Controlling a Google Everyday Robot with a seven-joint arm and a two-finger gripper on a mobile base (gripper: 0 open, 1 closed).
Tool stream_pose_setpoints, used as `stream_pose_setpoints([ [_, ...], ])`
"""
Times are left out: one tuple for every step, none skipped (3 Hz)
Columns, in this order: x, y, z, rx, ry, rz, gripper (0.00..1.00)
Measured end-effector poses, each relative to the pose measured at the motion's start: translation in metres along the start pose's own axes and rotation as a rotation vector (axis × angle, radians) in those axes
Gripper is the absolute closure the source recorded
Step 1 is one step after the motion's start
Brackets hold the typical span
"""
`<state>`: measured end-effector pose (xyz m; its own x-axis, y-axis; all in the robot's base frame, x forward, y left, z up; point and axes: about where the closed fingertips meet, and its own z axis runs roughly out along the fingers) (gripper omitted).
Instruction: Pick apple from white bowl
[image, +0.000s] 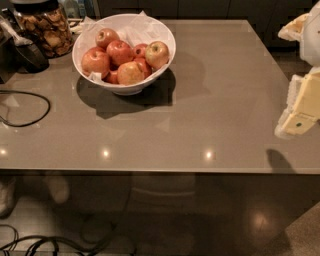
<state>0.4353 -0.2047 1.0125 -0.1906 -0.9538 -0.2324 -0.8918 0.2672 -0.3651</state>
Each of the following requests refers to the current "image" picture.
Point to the red apple top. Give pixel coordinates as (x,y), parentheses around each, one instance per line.
(105,36)

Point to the small red apple back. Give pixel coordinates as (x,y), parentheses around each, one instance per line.
(139,50)

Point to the yellow-red apple front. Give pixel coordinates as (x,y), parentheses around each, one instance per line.
(130,73)

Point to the large red apple left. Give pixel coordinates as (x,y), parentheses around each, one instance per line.
(96,60)

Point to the white paper bowl liner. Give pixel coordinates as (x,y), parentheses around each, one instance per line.
(123,53)

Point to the red apple centre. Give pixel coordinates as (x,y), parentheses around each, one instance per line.
(120,52)

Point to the red apple bottom hidden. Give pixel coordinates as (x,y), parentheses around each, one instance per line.
(112,77)

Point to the white shoe under table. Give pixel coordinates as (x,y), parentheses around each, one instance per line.
(7,196)

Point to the red apple middle right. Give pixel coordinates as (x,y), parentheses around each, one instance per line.
(145,67)

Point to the black appliance with scoop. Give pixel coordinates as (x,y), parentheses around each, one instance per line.
(29,57)

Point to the yellow-red apple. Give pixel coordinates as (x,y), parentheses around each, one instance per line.
(157,54)
(130,73)

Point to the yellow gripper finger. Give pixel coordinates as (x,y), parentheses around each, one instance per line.
(303,106)
(293,31)

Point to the glass jar of dried chips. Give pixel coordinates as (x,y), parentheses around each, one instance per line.
(45,19)

